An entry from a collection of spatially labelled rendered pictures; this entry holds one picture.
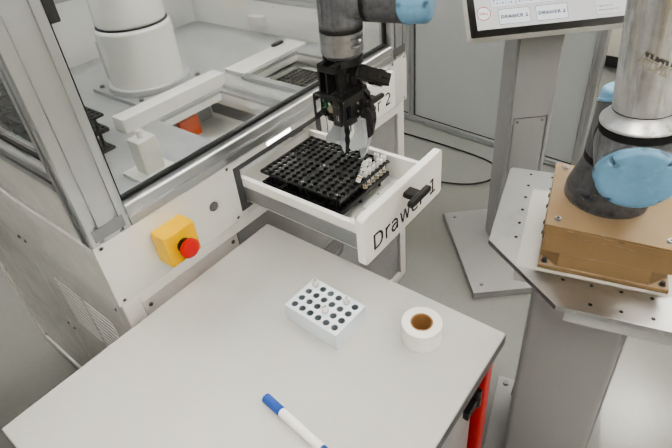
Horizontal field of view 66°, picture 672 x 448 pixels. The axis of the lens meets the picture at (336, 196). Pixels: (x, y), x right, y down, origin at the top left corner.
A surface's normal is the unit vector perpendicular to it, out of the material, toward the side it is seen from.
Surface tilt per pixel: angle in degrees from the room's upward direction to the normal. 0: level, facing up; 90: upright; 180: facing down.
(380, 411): 0
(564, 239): 90
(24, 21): 90
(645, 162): 97
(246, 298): 0
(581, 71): 90
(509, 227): 0
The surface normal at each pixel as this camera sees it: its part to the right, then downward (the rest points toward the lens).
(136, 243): 0.79, 0.30
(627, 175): -0.33, 0.67
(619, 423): -0.09, -0.81
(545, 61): 0.06, 0.58
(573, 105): -0.69, 0.47
